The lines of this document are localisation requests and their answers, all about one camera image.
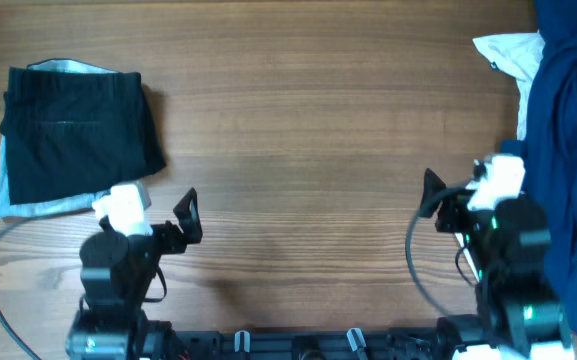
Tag blue polo shirt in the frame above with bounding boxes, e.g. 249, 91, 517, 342
504, 0, 577, 334

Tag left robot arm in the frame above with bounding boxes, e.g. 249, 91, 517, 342
66, 184, 203, 359

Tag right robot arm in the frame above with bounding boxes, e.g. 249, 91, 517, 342
405, 163, 574, 359

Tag black folded shorts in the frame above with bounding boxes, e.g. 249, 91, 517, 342
0, 68, 166, 204

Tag white shirt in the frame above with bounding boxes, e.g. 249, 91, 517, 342
473, 32, 545, 140

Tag light grey folded garment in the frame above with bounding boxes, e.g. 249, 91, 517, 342
0, 59, 115, 219

